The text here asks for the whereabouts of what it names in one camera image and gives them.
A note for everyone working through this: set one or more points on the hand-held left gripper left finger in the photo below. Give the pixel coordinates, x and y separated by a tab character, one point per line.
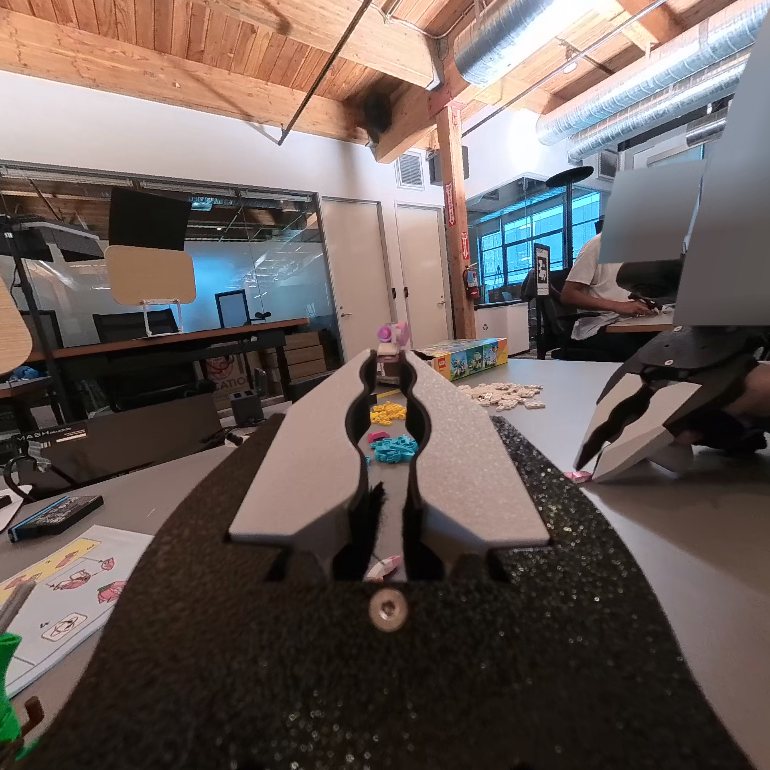
301	481

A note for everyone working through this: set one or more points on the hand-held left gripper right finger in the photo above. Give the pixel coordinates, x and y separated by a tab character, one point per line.
475	481

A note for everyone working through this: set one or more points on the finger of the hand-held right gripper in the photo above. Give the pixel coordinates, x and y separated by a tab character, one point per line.
643	433
604	409

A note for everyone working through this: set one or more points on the small pink lego piece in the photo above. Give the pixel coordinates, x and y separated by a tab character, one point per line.
576	477

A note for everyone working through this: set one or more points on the pile of turquoise lego pieces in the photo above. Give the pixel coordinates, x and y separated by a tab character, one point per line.
394	450

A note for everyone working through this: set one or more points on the magenta lego piece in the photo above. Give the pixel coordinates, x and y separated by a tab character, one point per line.
378	437

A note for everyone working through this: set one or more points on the pile of white lego pieces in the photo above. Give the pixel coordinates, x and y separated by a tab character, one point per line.
502	396

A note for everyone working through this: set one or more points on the pile of yellow lego pieces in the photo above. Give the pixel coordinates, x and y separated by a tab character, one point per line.
388	413

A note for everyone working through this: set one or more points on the pink and white lego piece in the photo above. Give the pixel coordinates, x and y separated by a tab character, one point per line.
385	566

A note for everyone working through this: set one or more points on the colourful lego box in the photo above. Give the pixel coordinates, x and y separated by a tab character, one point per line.
466	360

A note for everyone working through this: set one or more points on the pink and purple lego model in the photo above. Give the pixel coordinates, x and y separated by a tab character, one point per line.
392	337

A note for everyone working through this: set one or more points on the lego instruction booklet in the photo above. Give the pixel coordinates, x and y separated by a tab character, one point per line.
66	595

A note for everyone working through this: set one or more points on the grey lego stick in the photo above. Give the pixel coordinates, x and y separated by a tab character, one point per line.
15	604

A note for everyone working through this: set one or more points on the brown lego piece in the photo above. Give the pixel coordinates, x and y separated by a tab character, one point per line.
35	713

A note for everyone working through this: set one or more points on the green lego plant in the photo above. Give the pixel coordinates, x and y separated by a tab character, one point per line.
7	692

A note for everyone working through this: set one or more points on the person's right hand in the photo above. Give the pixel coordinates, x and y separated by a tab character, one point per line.
755	394

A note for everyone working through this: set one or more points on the small black charger dock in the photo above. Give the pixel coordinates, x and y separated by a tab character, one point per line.
246	410

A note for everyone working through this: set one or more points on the black swivel chair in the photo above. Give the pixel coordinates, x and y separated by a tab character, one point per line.
550	319

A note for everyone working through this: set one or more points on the white recycling bin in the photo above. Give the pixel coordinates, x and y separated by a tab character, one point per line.
508	328

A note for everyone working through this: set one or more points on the stacked cardboard boxes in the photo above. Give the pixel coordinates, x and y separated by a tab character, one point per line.
301	355

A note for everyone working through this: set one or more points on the black and white tag sign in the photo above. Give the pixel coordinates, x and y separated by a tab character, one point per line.
542	270

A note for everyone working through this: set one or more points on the dark printed carton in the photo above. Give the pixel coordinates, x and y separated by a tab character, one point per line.
132	439

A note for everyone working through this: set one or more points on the red fire extinguisher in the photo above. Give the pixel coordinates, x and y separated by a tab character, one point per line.
471	283

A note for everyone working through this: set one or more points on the long brown wooden desk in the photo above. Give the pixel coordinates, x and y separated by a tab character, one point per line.
180	338

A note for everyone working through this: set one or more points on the white door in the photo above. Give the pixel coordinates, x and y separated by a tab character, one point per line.
358	276
424	276

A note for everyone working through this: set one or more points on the white panel stand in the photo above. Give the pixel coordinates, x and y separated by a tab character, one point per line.
146	319

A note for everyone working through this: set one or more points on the black floor lamp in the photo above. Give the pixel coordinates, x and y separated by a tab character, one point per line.
568	175

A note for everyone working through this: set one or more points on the black office chair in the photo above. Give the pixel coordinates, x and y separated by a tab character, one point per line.
120	325

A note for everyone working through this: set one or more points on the flat black box blue edge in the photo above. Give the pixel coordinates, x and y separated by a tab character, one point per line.
54	517

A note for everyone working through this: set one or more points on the light wooden rounded panel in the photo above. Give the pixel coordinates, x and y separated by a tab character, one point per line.
150	274

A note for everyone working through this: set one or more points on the black square panel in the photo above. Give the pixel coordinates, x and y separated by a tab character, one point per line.
150	216

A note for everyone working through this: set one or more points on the light wooden chair back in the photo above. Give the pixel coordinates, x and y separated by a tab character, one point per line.
12	337

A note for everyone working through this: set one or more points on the black metal ceiling rod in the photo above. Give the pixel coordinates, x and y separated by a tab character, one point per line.
325	72

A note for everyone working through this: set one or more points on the wooden support post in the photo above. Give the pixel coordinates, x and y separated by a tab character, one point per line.
454	240

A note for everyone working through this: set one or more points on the long silver air duct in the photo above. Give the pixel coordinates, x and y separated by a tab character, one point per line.
661	78

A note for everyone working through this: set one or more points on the white wall vent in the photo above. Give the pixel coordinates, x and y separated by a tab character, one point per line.
410	170

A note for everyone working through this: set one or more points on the wide silver air duct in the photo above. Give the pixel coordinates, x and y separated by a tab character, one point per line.
511	36

